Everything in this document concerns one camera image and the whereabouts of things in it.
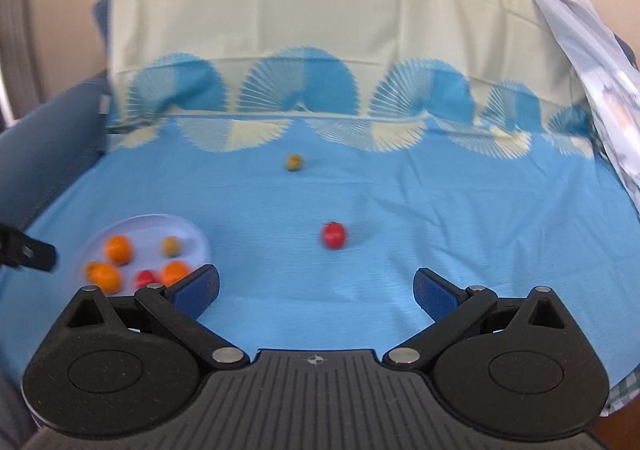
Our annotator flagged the red cherry tomato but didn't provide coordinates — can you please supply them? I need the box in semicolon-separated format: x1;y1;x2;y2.
321;222;347;250

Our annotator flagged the brown longan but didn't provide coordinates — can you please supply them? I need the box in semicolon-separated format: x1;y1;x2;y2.
285;153;304;172

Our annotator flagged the orange right of plate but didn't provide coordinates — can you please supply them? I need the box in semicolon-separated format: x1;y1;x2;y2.
160;259;192;287

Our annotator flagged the orange of plate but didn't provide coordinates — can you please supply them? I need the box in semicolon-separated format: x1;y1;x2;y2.
103;235;134;266
85;262;122;294
160;259;192;287

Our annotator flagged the red tomato on plate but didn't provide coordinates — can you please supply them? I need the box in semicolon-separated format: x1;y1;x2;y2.
134;269;160;290

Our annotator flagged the brown longan plate top right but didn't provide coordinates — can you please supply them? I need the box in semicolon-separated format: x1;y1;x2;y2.
160;236;182;259

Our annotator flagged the light blue plate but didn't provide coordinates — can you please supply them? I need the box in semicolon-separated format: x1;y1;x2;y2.
66;214;210;295

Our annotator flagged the orange left of plate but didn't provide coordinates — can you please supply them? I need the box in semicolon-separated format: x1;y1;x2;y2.
85;262;122;294

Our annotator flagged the orange top of plate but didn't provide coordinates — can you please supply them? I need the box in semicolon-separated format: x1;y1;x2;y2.
103;235;134;266

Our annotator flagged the dark blue sofa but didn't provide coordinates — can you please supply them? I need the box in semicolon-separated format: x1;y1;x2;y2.
0;0;114;231

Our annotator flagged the grey curtain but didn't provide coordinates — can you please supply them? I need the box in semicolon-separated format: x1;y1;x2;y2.
1;0;43;127

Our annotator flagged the blue fan-pattern bed sheet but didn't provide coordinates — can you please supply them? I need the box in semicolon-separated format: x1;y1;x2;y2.
1;0;639;382

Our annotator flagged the light patterned cloth on backrest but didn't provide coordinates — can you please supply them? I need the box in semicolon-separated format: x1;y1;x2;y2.
534;0;639;204

